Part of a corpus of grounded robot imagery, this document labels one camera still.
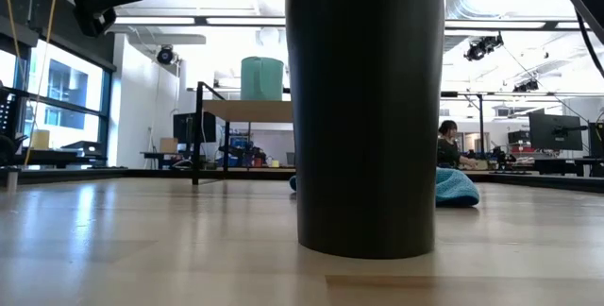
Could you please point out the mint green mug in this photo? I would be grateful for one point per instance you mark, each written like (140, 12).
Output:
(262, 79)

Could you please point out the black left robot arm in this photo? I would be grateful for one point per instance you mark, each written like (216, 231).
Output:
(7, 151)

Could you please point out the long ceiling light strip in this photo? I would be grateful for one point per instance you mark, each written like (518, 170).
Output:
(156, 20)

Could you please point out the pale yellow container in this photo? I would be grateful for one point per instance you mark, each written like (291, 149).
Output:
(40, 140)

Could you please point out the black computer monitor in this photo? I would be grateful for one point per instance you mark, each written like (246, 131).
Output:
(186, 127)

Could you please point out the cardboard box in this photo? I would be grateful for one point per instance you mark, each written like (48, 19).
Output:
(168, 145)

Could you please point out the dark office desk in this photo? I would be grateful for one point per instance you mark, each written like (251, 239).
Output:
(160, 156)

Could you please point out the blue storage crate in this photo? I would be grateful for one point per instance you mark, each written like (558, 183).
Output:
(238, 147)

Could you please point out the tall black tumbler cup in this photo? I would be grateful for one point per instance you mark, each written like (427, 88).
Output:
(365, 131)

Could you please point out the person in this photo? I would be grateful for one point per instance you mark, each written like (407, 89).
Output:
(448, 152)

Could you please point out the black ceiling spotlight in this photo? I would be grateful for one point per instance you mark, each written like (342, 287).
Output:
(526, 86)
(483, 47)

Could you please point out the blue microfibre cloth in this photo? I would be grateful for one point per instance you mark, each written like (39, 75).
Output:
(455, 189)

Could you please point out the red box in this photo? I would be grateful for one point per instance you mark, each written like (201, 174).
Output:
(524, 149)

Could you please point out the wide black desk monitor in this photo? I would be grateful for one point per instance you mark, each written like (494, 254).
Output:
(556, 131)

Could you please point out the large glass window wall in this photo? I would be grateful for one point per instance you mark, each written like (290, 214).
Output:
(66, 89)

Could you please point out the black aluminium table frame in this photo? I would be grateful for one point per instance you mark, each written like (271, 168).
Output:
(71, 174)

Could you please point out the wooden shelf with black frame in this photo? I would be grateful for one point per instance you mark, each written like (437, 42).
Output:
(250, 110)

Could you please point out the black background frame stand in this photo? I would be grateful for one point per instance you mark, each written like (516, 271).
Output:
(480, 126)

